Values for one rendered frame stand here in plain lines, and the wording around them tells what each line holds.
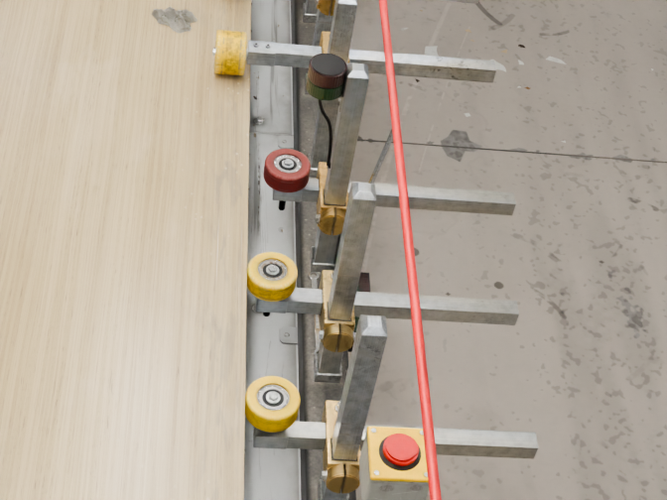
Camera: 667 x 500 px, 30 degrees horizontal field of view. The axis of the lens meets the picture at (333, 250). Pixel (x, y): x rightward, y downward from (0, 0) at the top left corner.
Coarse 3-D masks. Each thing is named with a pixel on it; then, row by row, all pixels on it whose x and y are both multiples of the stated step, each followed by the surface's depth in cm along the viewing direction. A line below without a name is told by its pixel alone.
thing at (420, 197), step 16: (272, 192) 220; (288, 192) 218; (304, 192) 219; (384, 192) 220; (416, 192) 221; (432, 192) 222; (448, 192) 222; (464, 192) 223; (480, 192) 223; (496, 192) 224; (512, 192) 224; (416, 208) 223; (432, 208) 223; (448, 208) 223; (464, 208) 223; (480, 208) 223; (496, 208) 223; (512, 208) 223
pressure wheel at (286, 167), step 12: (276, 156) 216; (288, 156) 217; (300, 156) 217; (264, 168) 215; (276, 168) 214; (288, 168) 215; (300, 168) 215; (276, 180) 213; (288, 180) 213; (300, 180) 214
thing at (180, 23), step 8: (168, 8) 239; (160, 16) 239; (168, 16) 239; (176, 16) 238; (184, 16) 240; (192, 16) 240; (160, 24) 238; (168, 24) 238; (176, 24) 238; (184, 24) 237
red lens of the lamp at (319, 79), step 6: (330, 54) 197; (312, 60) 195; (342, 60) 196; (312, 72) 194; (312, 78) 194; (318, 78) 194; (324, 78) 193; (330, 78) 193; (336, 78) 194; (342, 78) 195; (318, 84) 194; (324, 84) 194; (330, 84) 194; (336, 84) 194
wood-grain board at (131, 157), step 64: (0, 0) 237; (64, 0) 239; (128, 0) 242; (192, 0) 245; (0, 64) 224; (64, 64) 226; (128, 64) 229; (192, 64) 231; (0, 128) 213; (64, 128) 215; (128, 128) 217; (192, 128) 219; (0, 192) 203; (64, 192) 204; (128, 192) 206; (192, 192) 208; (0, 256) 193; (64, 256) 195; (128, 256) 197; (192, 256) 198; (0, 320) 185; (64, 320) 186; (128, 320) 188; (192, 320) 189; (0, 384) 177; (64, 384) 178; (128, 384) 180; (192, 384) 181; (0, 448) 170; (64, 448) 171; (128, 448) 172; (192, 448) 174
